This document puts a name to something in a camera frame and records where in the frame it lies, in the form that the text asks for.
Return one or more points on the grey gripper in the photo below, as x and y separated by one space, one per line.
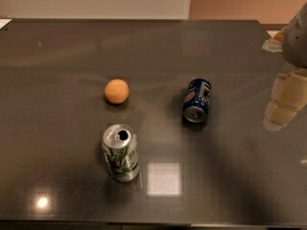
295 45

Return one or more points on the green and silver soda can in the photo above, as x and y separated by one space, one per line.
119 144

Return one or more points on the orange fruit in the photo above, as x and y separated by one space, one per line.
117 91

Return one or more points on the blue pepsi can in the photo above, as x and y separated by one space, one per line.
197 100

